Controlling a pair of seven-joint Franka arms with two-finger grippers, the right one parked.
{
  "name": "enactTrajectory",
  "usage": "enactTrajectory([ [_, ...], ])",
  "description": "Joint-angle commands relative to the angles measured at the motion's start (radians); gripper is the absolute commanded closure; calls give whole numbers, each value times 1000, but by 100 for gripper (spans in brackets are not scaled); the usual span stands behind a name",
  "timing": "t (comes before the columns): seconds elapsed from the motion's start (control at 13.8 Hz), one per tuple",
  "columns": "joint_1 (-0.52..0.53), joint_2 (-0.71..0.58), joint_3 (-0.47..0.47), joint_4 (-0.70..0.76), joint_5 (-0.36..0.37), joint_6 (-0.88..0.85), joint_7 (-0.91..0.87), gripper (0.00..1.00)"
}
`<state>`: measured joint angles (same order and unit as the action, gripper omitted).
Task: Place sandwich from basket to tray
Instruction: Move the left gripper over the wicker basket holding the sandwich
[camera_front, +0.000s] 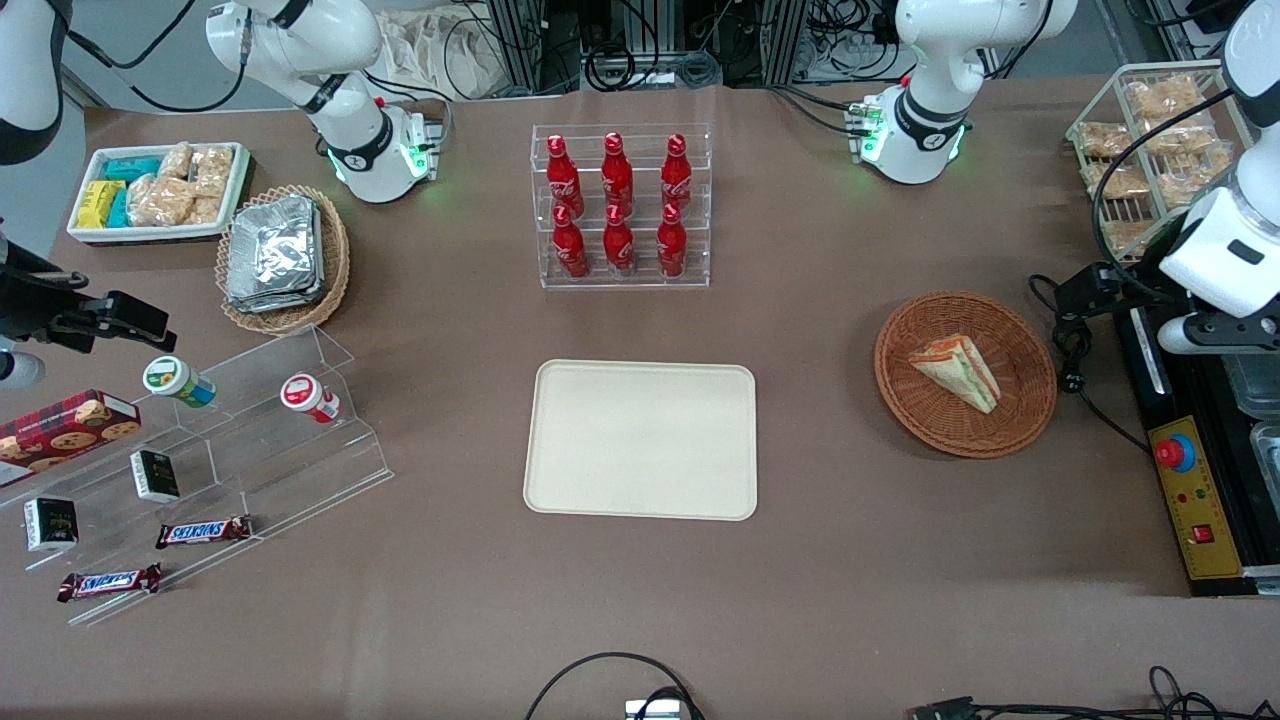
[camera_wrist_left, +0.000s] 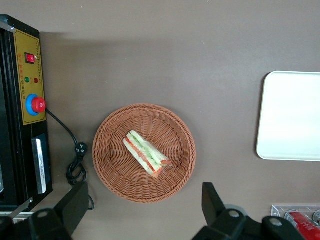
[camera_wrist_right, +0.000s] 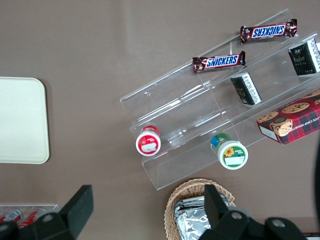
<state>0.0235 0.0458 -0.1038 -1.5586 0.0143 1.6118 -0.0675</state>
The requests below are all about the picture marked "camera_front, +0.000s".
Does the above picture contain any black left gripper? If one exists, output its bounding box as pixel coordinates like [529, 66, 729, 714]
[1054, 262, 1179, 322]

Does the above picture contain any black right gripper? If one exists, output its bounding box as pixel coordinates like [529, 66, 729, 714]
[0, 236, 179, 353]

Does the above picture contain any triangular sandwich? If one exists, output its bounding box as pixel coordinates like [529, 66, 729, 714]
[908, 334, 1003, 416]

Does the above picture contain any brown round wicker basket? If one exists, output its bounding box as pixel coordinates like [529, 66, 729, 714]
[874, 290, 1059, 461]

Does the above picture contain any light oval wicker basket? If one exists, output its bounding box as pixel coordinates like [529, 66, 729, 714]
[215, 184, 352, 337]

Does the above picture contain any beige plastic tray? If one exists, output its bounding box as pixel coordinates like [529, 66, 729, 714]
[523, 359, 759, 522]

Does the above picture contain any green lid yogurt cup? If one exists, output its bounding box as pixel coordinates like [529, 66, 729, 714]
[142, 355, 218, 410]

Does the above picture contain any bagged fried snack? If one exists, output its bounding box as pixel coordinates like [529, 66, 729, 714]
[1140, 116, 1223, 157]
[1157, 146, 1237, 210]
[1078, 121, 1137, 162]
[1103, 218, 1167, 257]
[1083, 162, 1152, 200]
[1126, 76, 1205, 121]

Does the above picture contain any white rectangular snack bin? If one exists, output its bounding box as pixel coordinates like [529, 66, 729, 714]
[67, 142, 252, 247]

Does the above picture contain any yellow snack packet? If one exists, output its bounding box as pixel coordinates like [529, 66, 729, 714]
[77, 180, 127, 230]

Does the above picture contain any silver foil container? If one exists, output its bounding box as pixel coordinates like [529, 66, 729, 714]
[227, 194, 324, 301]
[225, 282, 327, 315]

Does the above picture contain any red cookie box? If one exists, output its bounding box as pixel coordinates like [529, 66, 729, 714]
[0, 389, 143, 490]

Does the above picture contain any small black box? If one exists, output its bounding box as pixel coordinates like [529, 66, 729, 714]
[23, 497, 79, 554]
[130, 449, 182, 504]

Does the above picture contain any black sealing machine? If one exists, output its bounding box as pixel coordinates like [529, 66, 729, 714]
[1112, 275, 1280, 599]

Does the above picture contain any red lid yogurt cup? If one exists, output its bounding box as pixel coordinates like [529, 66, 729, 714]
[279, 373, 343, 426]

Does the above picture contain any clear acrylic step display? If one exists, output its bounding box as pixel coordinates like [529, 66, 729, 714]
[0, 325, 395, 629]

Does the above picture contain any red emergency stop button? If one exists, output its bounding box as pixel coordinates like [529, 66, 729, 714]
[1154, 433, 1199, 475]

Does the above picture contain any large clear plastic container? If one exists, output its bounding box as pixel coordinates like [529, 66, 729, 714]
[1224, 350, 1280, 419]

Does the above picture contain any snickers chocolate bar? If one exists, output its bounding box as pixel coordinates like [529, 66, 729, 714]
[155, 515, 254, 551]
[57, 563, 163, 604]

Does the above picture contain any yellow control panel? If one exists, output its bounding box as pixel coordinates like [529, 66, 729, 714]
[1147, 415, 1247, 582]

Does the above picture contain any small clear plastic container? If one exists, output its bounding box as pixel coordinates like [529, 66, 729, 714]
[1249, 421, 1280, 492]

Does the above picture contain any white fabric bag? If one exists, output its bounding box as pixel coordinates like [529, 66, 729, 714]
[380, 8, 507, 101]

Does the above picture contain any red cola bottle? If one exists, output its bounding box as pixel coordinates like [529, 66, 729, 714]
[552, 205, 591, 280]
[603, 205, 636, 278]
[546, 134, 587, 220]
[601, 131, 635, 217]
[661, 133, 694, 212]
[656, 203, 689, 280]

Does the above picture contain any clear acrylic bottle rack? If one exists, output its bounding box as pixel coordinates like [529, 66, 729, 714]
[531, 124, 712, 291]

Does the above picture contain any black power cord with plug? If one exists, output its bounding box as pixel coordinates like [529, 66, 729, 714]
[1028, 273, 1152, 454]

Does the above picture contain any black left wrist camera cable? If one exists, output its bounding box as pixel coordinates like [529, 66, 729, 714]
[1091, 88, 1237, 277]

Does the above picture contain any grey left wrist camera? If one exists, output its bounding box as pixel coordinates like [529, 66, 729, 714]
[1158, 313, 1280, 358]

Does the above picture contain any white wire rack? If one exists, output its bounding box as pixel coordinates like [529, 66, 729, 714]
[1065, 60, 1259, 272]

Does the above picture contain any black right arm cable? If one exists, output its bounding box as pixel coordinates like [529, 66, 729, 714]
[60, 0, 253, 114]

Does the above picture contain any aluminium profile frame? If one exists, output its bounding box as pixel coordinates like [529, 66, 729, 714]
[762, 0, 810, 87]
[486, 0, 547, 94]

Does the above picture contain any black cable with connector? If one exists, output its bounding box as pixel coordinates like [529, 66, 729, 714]
[909, 665, 1280, 720]

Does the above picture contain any black looped cable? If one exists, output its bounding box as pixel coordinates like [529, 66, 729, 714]
[523, 652, 707, 720]

